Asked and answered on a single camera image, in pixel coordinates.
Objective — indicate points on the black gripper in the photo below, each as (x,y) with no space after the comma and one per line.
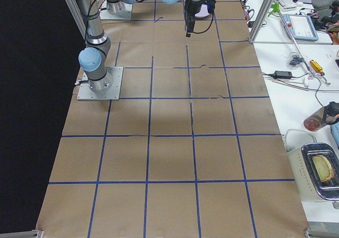
(191,8)

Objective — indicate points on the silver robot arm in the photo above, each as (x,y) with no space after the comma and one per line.
(92,58)
(115,7)

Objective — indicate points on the lilac plate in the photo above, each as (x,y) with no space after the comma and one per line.
(203,13)

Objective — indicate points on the black power adapter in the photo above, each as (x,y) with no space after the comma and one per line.
(282,74)

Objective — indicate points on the blue teach pendant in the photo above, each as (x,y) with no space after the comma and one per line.
(301,27)

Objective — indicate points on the long metal rod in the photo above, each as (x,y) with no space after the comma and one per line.
(311,72)

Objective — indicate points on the yellow tool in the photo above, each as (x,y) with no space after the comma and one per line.
(317,67)

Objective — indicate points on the white toaster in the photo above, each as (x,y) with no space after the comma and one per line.
(310,187)

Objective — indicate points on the toast slice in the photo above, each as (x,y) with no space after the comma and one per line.
(323,167)

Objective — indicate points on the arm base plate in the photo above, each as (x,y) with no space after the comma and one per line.
(108,88)
(124,16)

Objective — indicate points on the aluminium frame post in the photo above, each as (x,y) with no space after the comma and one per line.
(259,20)

